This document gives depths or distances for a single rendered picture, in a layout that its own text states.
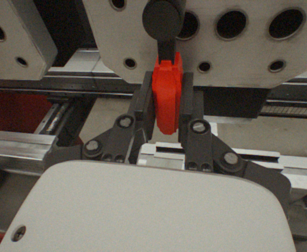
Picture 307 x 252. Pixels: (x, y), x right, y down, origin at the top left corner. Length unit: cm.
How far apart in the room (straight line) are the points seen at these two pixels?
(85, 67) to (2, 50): 40
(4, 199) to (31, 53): 42
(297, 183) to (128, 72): 32
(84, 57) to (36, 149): 31
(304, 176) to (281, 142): 136
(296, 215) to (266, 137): 133
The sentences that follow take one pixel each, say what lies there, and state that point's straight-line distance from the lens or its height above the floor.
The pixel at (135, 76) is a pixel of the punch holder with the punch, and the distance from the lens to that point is 16.
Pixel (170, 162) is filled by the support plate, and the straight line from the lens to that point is 31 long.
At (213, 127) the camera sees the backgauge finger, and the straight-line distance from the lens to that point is 35.
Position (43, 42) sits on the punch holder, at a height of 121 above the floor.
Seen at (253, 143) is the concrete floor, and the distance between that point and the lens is 166.
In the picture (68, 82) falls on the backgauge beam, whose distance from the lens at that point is 62.
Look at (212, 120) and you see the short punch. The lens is 26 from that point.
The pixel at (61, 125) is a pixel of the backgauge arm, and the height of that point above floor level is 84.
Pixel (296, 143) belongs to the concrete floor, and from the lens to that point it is 180.
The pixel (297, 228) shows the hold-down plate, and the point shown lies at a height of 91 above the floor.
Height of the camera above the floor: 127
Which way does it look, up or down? 51 degrees down
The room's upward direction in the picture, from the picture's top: 7 degrees counter-clockwise
